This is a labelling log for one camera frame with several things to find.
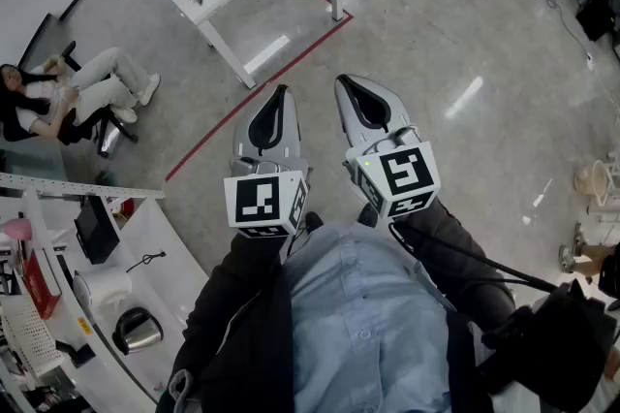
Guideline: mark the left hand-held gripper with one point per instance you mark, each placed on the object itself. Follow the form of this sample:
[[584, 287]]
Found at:
[[252, 202]]

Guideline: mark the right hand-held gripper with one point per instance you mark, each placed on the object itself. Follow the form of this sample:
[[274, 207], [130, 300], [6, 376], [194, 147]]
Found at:
[[404, 173]]

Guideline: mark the person's right forearm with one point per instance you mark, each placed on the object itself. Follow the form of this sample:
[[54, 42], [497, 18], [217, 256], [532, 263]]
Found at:
[[450, 251]]

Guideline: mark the person's left forearm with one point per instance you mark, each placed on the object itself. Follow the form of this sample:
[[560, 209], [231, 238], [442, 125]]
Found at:
[[227, 285]]

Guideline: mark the black and steel kettle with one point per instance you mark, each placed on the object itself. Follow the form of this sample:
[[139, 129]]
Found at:
[[138, 333]]

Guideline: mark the red floor tape line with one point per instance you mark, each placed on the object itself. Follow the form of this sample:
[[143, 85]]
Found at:
[[227, 117]]

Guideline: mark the person's right black shoe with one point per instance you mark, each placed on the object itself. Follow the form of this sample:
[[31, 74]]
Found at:
[[368, 214]]

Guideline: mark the person's black shoe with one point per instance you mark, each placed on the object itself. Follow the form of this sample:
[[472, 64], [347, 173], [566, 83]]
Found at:
[[368, 214], [314, 219]]

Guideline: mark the person's left black shoe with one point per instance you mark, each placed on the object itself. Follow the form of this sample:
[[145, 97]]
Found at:
[[314, 219]]

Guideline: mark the black office chair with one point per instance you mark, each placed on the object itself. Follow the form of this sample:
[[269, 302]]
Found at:
[[104, 135]]

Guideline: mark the black rectangular box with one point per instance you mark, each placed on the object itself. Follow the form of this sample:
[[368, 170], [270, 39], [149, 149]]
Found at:
[[97, 231]]

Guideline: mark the person's blue shirt torso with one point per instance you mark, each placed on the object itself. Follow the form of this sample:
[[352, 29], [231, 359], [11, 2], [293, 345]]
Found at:
[[358, 319]]

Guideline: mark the white paper roll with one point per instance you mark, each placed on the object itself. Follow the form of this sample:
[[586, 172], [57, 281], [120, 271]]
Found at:
[[109, 287]]

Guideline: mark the beige plastic basket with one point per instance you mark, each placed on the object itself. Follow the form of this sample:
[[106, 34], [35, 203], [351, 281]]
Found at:
[[591, 181]]

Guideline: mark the black floor unit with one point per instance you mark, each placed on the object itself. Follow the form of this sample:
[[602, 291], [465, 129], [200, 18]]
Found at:
[[596, 16]]

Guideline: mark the pink round object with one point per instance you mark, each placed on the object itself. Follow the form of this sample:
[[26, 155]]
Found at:
[[17, 229]]

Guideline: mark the red carton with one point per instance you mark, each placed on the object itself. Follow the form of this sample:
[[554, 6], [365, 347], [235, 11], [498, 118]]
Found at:
[[41, 290]]

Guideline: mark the black bag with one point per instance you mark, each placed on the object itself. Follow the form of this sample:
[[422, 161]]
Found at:
[[552, 343]]

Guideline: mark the white perforated basket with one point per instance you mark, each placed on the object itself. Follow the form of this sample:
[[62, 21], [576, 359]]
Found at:
[[29, 338]]

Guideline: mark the white perforated shelf rail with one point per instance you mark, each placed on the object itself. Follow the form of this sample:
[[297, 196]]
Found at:
[[72, 188]]

